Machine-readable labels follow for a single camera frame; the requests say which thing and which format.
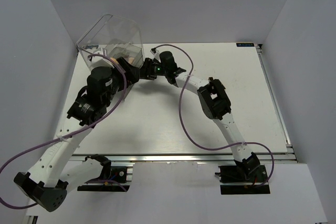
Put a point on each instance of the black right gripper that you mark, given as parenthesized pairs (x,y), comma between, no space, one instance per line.
(146,71)

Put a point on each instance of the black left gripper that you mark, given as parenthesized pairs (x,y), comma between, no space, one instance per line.
(132,73)

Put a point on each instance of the clear acrylic makeup organizer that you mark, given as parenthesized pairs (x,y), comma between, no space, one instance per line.
(121,38)

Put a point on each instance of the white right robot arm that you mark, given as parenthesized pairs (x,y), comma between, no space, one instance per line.
(214,102)

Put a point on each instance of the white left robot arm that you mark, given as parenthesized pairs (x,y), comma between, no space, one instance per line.
(45,182)

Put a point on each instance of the blue table label sticker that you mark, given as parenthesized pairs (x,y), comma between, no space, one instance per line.
(245,44)

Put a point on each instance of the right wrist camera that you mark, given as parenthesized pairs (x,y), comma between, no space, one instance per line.
(156,54)

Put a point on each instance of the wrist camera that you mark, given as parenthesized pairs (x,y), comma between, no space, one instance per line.
(97,61)
(156,54)

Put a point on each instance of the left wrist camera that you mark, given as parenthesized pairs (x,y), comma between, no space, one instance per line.
(97,61)

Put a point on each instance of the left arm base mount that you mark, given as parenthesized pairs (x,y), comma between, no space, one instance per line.
(112,178)

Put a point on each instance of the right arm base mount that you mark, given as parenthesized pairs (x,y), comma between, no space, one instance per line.
(234,183)

